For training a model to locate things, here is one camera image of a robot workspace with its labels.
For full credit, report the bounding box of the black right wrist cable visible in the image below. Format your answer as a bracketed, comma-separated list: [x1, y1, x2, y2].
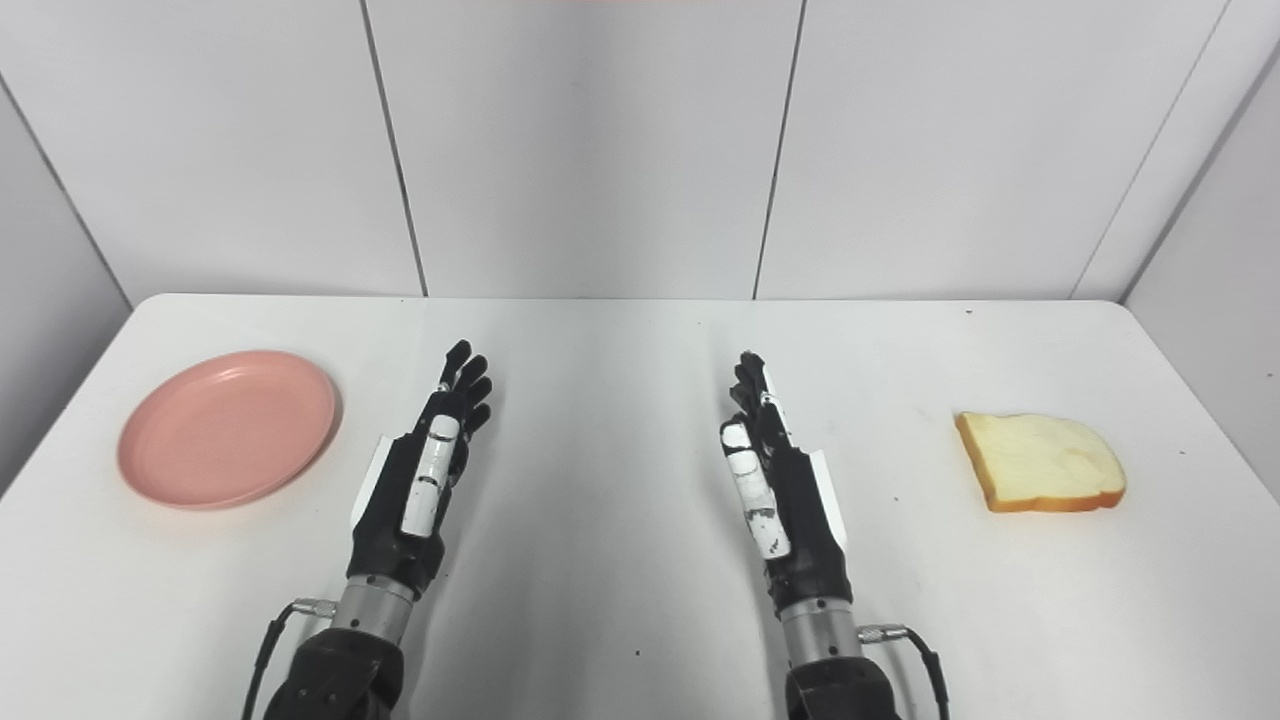
[857, 623, 952, 720]

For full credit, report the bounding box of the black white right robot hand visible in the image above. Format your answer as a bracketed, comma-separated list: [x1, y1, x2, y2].
[720, 350, 854, 617]

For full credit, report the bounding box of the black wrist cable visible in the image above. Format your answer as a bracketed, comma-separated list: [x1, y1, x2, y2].
[240, 597, 337, 720]
[857, 623, 952, 720]

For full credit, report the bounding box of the pink round plate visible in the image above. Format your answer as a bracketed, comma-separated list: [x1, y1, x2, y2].
[117, 349, 343, 512]

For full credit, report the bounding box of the slice of white bread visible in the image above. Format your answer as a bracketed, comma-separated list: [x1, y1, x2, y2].
[954, 411, 1128, 515]

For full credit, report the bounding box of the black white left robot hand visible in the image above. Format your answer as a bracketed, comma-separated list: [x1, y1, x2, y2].
[347, 340, 494, 602]

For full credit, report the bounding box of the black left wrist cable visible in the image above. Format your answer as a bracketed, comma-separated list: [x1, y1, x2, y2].
[240, 597, 337, 720]

